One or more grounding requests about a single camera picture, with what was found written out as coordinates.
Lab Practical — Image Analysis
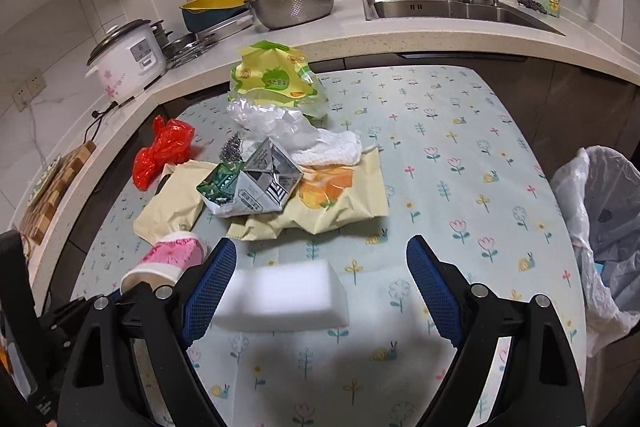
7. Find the steel colander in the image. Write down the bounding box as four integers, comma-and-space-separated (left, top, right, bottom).
245, 0, 336, 30

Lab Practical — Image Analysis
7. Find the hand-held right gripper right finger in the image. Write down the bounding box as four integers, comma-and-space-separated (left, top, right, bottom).
406, 234, 587, 427

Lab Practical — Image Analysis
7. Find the plain beige paper bag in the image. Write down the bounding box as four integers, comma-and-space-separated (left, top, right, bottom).
134, 161, 221, 244

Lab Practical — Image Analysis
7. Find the white plastic bag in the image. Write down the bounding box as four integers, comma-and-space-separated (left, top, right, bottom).
227, 102, 321, 152

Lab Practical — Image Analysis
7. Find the pink paper cup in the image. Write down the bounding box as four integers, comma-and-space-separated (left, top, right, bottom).
121, 231, 208, 295

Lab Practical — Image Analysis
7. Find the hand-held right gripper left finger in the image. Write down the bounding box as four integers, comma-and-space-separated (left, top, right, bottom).
59, 237, 238, 427

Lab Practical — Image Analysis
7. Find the white crumpled tissue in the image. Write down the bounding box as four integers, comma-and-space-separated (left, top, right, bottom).
295, 127, 381, 166

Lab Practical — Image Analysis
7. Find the trash bin with plastic liner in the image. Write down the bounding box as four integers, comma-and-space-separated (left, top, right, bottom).
550, 147, 640, 358

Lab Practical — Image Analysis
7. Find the green yellow snack bag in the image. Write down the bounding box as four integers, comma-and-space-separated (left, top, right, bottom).
227, 41, 328, 122

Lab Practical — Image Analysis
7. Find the steel steamer rack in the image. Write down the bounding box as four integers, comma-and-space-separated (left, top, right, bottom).
162, 32, 218, 70

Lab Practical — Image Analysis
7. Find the grey green milk carton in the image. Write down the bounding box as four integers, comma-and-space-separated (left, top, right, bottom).
196, 138, 305, 219

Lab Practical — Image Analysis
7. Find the stainless steel sink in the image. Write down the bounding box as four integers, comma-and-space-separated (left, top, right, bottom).
363, 0, 566, 36

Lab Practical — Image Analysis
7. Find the steel pot with lid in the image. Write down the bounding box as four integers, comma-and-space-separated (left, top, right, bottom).
150, 19, 176, 52

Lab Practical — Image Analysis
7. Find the wooden cutting board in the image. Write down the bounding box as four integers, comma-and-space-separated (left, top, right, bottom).
20, 141, 97, 244

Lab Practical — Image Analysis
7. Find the red plastic bag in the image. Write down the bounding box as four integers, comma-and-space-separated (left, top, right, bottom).
132, 116, 195, 192

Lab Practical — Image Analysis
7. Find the beige orange print bag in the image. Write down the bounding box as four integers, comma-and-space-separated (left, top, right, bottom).
227, 147, 390, 242

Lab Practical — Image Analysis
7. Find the black power cable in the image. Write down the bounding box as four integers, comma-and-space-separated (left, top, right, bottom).
91, 99, 121, 142

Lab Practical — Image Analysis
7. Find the floral tablecloth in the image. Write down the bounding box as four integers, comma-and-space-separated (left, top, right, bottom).
70, 66, 588, 427

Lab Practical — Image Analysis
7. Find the steel wool scourer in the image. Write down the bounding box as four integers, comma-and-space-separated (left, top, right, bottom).
218, 133, 251, 162

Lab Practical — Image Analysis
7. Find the white rice cooker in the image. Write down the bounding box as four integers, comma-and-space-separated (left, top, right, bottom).
86, 19, 168, 104

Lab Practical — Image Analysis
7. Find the white sponge block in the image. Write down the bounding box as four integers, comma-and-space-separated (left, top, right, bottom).
212, 257, 350, 333

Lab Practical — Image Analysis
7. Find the yellow blue basin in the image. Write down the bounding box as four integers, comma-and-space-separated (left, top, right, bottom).
180, 0, 251, 34

